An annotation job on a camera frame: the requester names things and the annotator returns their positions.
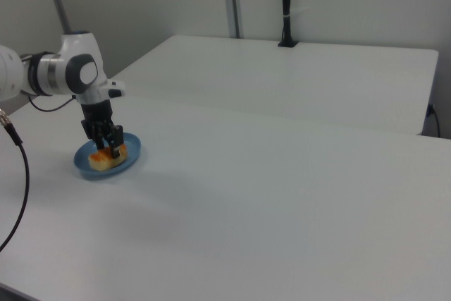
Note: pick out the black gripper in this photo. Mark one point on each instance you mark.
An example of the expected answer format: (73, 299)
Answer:
(98, 117)

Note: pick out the bread with orange topping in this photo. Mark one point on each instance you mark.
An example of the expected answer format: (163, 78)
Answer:
(102, 161)

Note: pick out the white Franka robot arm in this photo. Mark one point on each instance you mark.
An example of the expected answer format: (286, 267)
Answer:
(67, 72)

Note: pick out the blue oval plate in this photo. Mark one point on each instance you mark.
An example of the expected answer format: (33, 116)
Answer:
(134, 151)

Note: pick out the white rectangular table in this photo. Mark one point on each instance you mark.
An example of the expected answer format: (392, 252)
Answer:
(282, 79)

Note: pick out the black pole with base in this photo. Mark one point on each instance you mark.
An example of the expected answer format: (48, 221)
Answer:
(287, 5)

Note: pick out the white zip tie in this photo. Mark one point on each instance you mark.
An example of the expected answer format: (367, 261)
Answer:
(294, 12)

